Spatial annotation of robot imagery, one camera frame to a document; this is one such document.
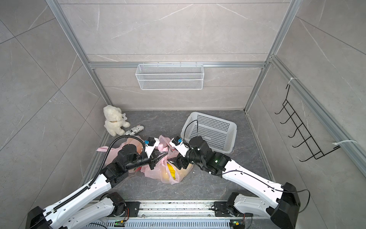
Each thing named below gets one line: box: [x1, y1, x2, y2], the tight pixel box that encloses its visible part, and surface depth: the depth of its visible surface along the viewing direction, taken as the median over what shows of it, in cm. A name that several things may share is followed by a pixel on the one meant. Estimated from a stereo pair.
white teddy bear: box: [102, 104, 131, 137], surface depth 99 cm
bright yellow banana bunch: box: [166, 163, 176, 180], surface depth 73 cm
